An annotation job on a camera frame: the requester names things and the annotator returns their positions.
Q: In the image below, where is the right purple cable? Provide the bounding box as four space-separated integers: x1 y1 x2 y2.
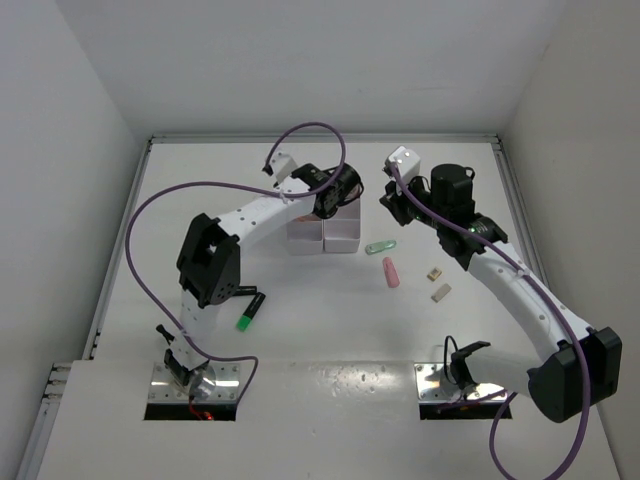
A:
382 167 591 480

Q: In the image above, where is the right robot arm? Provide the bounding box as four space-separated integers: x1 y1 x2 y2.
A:
380 160 622 423

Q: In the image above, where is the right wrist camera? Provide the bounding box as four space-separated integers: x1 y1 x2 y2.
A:
383 146 421 183

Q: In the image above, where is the green black highlighter marker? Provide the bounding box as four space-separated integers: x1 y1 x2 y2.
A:
236 292 266 332

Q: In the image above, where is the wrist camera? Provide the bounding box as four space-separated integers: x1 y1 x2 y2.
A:
383 146 421 183
262 150 298 185

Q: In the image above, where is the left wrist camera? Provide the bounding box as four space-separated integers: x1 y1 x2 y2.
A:
262 150 298 185

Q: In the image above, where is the aluminium table frame rail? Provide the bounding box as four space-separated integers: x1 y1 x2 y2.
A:
14 131 574 480

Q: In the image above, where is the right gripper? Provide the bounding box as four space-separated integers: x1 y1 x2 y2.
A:
380 171 447 230

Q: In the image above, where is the white organizer box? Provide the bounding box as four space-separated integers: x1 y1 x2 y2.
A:
323 199 361 254
285 215 324 255

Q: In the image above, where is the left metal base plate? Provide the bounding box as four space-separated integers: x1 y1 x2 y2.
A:
148 362 240 405

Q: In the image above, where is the pink black highlighter marker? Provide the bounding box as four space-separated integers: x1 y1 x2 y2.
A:
235 286 258 296

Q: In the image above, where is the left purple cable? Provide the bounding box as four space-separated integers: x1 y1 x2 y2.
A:
123 121 347 406

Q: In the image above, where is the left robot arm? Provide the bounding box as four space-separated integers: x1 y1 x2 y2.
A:
164 159 363 386

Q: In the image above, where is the white right organizer box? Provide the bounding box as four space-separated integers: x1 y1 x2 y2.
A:
323 199 361 254

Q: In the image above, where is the metal base plate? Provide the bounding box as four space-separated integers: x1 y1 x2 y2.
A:
148 362 240 405
413 362 508 406

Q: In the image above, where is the purple cable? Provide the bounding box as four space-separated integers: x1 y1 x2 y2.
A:
123 121 347 406
382 167 591 480

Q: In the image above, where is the pink stapler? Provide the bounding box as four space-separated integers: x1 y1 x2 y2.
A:
382 257 400 288

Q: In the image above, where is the white left organizer box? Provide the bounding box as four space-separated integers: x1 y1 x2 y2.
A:
285 215 324 255

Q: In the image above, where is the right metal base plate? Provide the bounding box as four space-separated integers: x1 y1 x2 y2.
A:
413 362 508 406

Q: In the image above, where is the beige eraser block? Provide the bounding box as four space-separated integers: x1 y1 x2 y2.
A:
431 283 452 303

